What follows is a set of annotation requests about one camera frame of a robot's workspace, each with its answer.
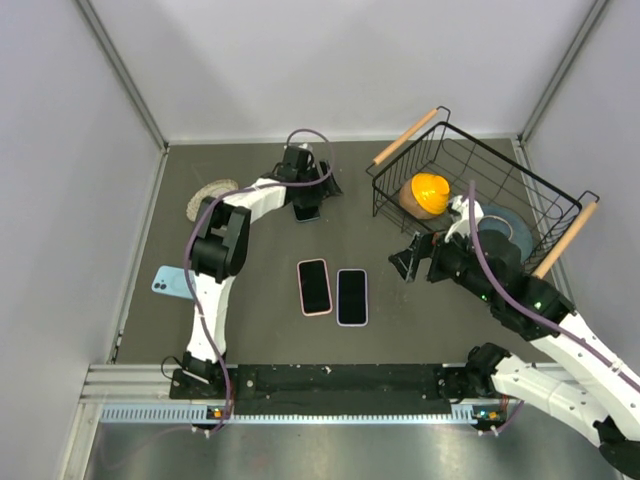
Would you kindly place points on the pink phone case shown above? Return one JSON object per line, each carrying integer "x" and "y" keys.
{"x": 316, "y": 314}

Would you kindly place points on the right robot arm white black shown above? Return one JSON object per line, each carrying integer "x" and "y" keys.
{"x": 602, "y": 404}

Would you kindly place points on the black wire basket wooden handles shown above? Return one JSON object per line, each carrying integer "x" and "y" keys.
{"x": 434, "y": 145}

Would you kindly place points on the lavender phone case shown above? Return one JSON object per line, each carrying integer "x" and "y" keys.
{"x": 352, "y": 325}

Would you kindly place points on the orange yellow cupcake toy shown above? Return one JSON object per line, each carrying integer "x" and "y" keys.
{"x": 425, "y": 196}

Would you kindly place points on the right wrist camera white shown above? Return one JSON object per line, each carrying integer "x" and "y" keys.
{"x": 464, "y": 214}

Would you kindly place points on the green smartphone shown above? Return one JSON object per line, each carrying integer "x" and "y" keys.
{"x": 306, "y": 214}

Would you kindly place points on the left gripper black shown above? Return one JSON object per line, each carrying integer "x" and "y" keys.
{"x": 321, "y": 191}

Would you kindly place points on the speckled beige plate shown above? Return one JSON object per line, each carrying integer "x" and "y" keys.
{"x": 213, "y": 190}

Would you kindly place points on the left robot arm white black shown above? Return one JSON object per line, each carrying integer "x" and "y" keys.
{"x": 218, "y": 247}

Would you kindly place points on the white slotted cable duct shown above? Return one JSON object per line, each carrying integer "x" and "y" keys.
{"x": 211, "y": 416}

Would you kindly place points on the light blue phone case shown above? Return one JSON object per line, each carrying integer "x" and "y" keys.
{"x": 170, "y": 281}

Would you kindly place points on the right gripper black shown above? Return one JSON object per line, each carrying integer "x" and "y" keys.
{"x": 407, "y": 262}

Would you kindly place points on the blue ceramic bowl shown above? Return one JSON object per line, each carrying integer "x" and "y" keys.
{"x": 510, "y": 224}

